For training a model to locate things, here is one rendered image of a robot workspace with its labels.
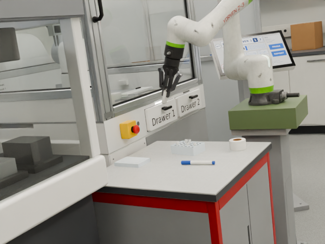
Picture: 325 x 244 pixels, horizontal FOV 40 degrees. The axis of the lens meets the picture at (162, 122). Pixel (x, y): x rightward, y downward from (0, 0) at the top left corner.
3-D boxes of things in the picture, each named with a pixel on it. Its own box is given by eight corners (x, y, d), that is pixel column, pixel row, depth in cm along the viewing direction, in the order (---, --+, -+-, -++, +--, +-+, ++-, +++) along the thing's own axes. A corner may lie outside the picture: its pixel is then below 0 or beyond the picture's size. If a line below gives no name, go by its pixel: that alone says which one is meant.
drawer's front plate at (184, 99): (201, 106, 271) (199, 88, 269) (180, 117, 246) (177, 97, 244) (199, 106, 272) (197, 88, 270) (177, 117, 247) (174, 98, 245)
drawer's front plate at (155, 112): (177, 118, 244) (175, 98, 242) (150, 131, 220) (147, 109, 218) (174, 118, 245) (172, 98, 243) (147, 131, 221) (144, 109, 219)
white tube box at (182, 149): (205, 150, 195) (204, 142, 194) (194, 156, 189) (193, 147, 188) (183, 148, 203) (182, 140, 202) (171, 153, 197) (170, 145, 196)
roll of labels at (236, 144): (228, 151, 190) (227, 142, 189) (231, 146, 196) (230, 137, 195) (245, 150, 187) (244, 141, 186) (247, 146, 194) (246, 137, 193)
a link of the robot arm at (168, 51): (188, 46, 218) (172, 41, 221) (177, 49, 208) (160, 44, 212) (186, 58, 220) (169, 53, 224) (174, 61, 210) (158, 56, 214)
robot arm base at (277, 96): (302, 98, 231) (301, 86, 230) (295, 104, 219) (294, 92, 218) (253, 100, 245) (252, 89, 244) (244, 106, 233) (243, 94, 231)
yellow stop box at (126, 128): (139, 135, 205) (137, 119, 204) (130, 139, 199) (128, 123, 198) (129, 135, 208) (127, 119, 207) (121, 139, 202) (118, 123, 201)
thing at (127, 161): (150, 161, 189) (150, 157, 189) (138, 167, 182) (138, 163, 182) (126, 160, 196) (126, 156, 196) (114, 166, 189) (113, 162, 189)
